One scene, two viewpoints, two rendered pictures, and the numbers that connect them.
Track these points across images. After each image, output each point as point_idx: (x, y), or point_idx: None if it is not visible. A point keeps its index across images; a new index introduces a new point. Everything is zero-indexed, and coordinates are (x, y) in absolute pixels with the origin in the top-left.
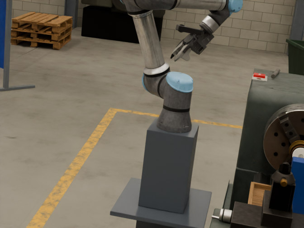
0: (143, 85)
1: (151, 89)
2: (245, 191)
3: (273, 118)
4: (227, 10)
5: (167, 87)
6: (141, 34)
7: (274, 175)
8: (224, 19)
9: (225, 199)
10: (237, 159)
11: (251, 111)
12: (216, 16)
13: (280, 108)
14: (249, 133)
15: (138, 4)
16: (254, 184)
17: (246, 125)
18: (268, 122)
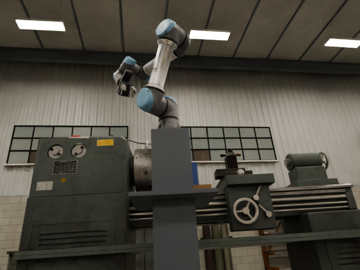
0: (151, 98)
1: (159, 103)
2: (128, 211)
3: (144, 152)
4: (145, 77)
5: (174, 104)
6: (170, 60)
7: (233, 153)
8: None
9: (59, 253)
10: (124, 186)
11: (127, 149)
12: None
13: (135, 150)
14: (127, 165)
15: (186, 42)
16: None
17: (127, 159)
18: (140, 156)
